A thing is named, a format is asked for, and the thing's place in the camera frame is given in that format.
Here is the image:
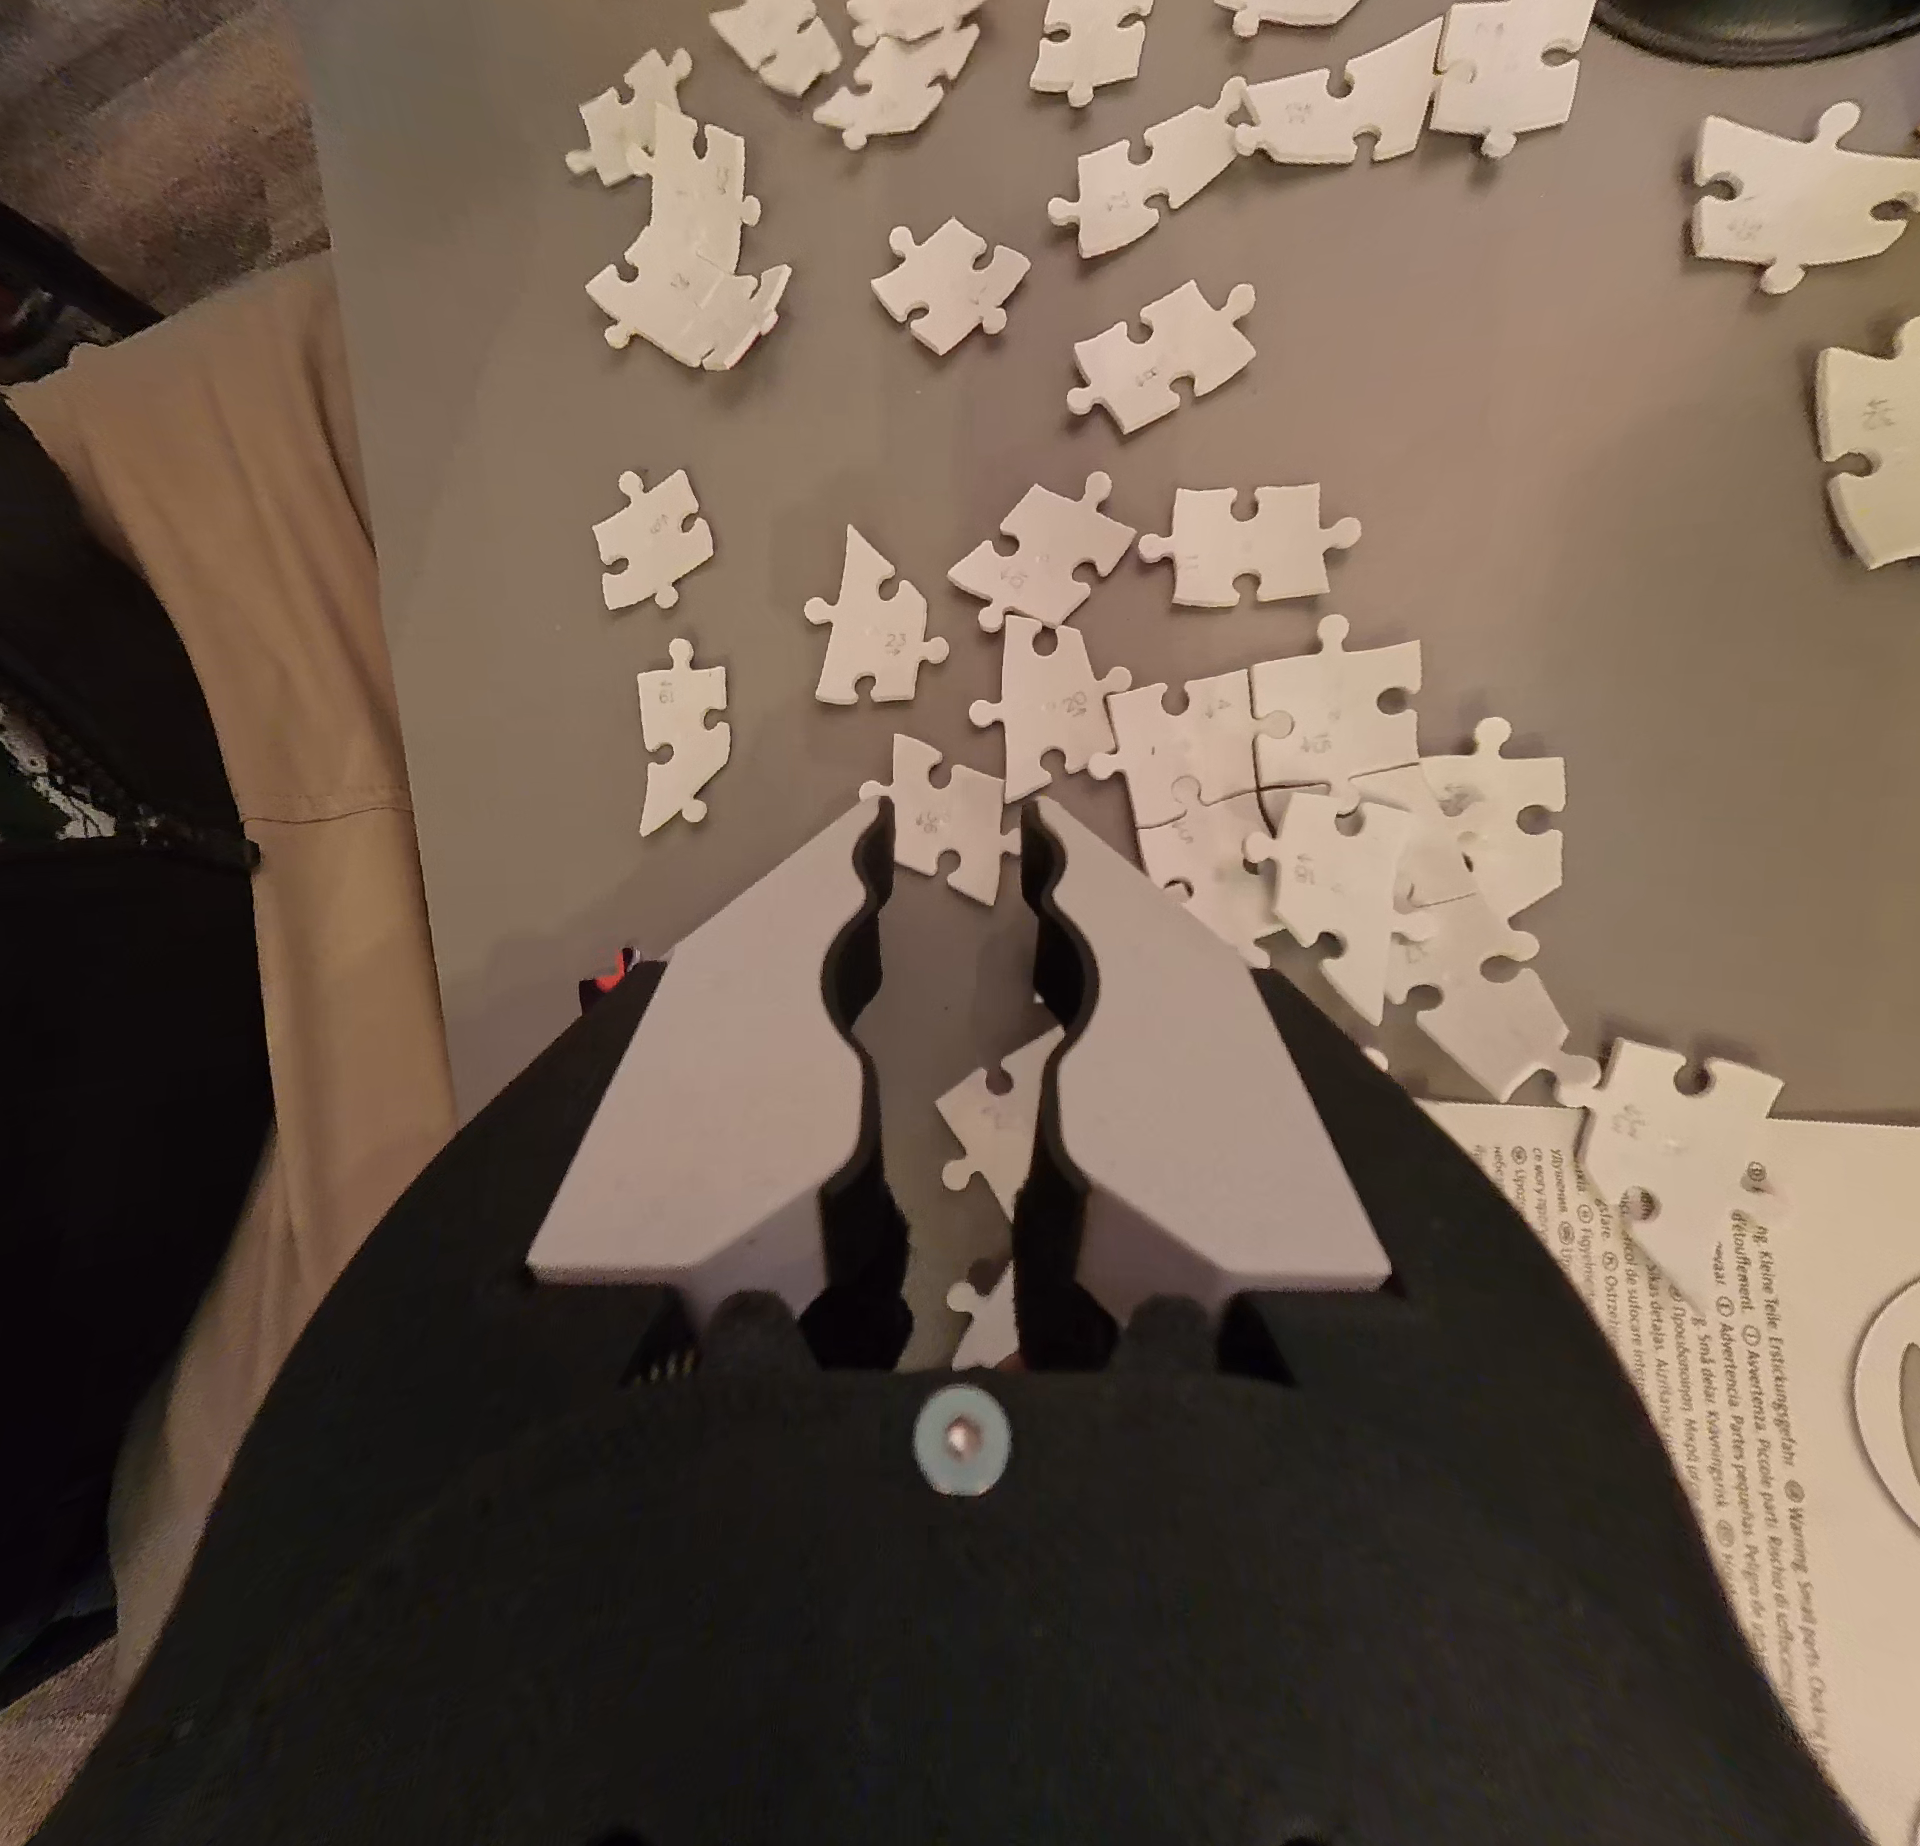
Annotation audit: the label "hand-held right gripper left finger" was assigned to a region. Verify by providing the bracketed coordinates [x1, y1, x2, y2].
[526, 799, 903, 1368]

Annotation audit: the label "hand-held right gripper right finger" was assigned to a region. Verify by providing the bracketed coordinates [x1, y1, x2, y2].
[1011, 799, 1397, 1368]

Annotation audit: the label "white puzzle pieces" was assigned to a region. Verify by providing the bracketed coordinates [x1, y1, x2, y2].
[568, 0, 1920, 1374]

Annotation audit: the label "white two-knob puzzle piece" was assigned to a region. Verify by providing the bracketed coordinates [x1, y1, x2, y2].
[873, 217, 1035, 351]

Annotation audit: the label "printed instruction sheet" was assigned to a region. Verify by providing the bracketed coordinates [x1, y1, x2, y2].
[1416, 1095, 1920, 1846]

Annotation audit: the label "person's beige trousers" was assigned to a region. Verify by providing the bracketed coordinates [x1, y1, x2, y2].
[0, 248, 458, 1698]

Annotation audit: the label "black chair leg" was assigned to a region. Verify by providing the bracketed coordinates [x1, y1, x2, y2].
[0, 204, 168, 376]

